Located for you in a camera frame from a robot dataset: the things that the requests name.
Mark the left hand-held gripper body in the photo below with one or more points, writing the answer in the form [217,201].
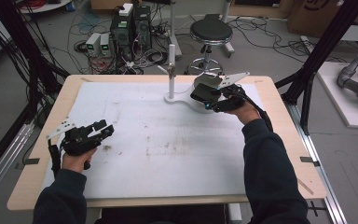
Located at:
[77,141]

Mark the white table mat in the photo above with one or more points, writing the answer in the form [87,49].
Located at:
[167,155]

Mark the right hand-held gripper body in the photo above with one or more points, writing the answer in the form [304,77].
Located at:
[231,98]

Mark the white metal post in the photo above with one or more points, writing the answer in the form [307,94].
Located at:
[227,31]
[174,31]

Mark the black computer tower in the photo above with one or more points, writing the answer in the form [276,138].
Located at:
[121,37]
[142,28]

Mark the black frame post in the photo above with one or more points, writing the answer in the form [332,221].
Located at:
[320,53]

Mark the brown cardboard box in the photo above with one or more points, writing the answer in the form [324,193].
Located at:
[317,15]

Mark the black floor tape cross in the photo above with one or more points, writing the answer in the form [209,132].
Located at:
[315,208]

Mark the black tape piece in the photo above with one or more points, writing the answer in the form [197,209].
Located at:
[309,160]
[31,161]

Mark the white platform board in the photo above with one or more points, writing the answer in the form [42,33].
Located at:
[348,109]

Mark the person's right hand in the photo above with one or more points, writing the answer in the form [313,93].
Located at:
[245,113]

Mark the thin wooden stick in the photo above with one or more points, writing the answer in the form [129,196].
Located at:
[306,187]

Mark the grey power supply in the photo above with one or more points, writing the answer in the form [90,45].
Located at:
[105,45]
[92,44]

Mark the white stand with pole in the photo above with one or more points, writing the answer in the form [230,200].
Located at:
[171,90]

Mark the person's left hand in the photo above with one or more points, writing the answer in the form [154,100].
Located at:
[76,161]

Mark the aluminium rail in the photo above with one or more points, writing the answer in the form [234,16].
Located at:
[326,186]
[3,168]

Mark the black round stool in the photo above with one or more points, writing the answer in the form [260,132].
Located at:
[211,31]

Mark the white box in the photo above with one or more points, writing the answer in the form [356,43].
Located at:
[126,9]

